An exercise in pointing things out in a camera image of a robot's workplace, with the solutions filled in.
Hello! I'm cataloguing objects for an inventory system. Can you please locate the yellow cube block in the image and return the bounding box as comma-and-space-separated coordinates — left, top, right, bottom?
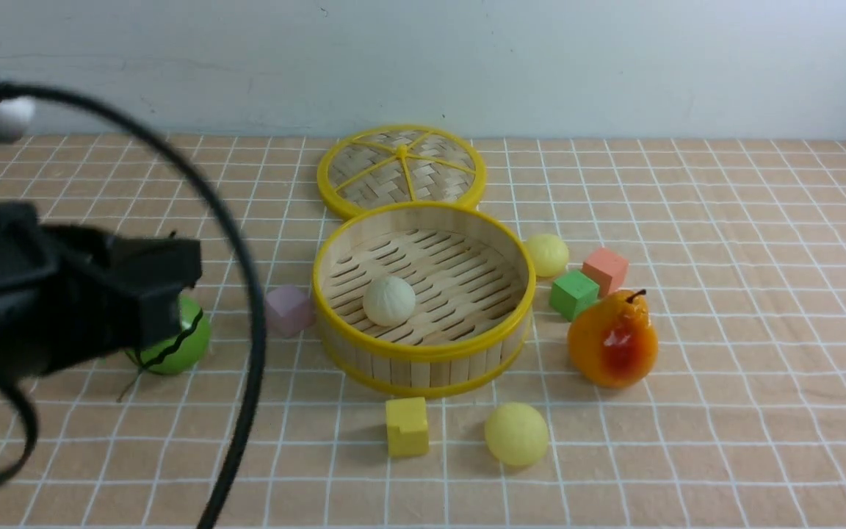
385, 396, 430, 458

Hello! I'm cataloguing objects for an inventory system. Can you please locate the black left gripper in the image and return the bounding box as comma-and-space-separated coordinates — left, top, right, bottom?
0, 201, 202, 383

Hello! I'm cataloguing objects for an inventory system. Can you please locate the salmon cube block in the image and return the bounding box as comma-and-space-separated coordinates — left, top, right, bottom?
581, 247, 630, 298

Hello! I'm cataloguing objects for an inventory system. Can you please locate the white bun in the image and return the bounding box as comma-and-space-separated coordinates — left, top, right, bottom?
363, 275, 416, 327

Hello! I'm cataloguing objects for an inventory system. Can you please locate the checkered orange tablecloth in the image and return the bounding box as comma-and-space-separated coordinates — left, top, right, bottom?
0, 135, 846, 528

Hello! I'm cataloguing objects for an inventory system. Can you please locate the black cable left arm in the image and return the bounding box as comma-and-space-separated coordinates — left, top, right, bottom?
0, 79, 268, 529

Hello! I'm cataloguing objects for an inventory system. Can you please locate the yellow bun front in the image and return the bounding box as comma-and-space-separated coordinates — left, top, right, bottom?
484, 402, 550, 467

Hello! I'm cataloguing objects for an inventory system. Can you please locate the woven bamboo steamer lid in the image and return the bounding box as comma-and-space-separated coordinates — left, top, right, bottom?
317, 124, 488, 220

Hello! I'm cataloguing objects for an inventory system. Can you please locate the purple cube block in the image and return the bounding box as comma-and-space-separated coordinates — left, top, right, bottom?
265, 284, 316, 338

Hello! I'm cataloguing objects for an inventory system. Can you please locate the orange toy pear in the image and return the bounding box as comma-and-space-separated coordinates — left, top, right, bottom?
567, 289, 660, 389

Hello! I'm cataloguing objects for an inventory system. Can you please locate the green cube block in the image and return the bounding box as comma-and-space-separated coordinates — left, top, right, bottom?
549, 269, 600, 322

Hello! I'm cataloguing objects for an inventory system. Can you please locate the yellow bun back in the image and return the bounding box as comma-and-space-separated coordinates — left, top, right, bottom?
524, 232, 570, 278

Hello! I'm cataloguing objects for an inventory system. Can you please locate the bamboo steamer tray yellow rim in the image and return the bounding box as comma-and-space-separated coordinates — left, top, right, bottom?
312, 202, 537, 399

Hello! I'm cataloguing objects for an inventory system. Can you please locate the green toy watermelon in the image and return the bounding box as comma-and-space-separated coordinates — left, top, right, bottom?
115, 295, 211, 403

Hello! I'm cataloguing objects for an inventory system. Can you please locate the yellow bun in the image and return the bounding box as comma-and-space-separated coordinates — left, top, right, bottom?
524, 232, 570, 278
484, 402, 550, 467

